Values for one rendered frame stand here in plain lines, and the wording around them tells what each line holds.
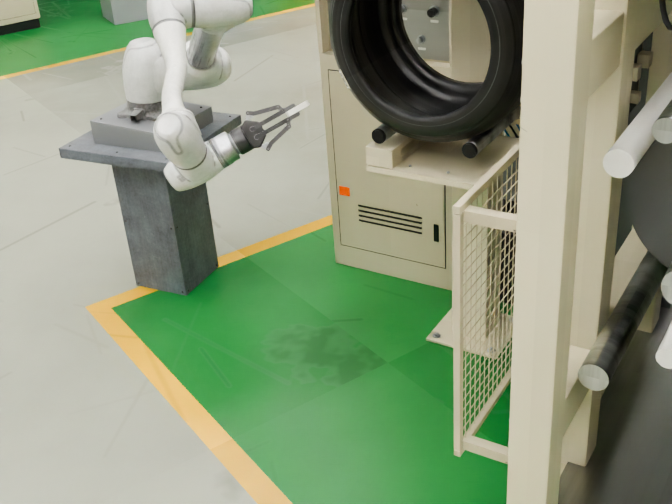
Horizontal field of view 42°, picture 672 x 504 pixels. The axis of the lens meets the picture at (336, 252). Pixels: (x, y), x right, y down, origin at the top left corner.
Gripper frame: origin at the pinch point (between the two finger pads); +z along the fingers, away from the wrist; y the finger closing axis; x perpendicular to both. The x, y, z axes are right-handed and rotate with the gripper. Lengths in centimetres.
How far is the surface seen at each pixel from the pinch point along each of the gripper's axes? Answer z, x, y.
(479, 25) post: 59, -10, 5
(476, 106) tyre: 40, 25, 21
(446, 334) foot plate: 10, -53, 97
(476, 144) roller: 37, 17, 31
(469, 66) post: 52, -16, 15
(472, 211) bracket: 19, 68, 35
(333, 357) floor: -29, -50, 83
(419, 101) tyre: 33.5, -12.7, 16.1
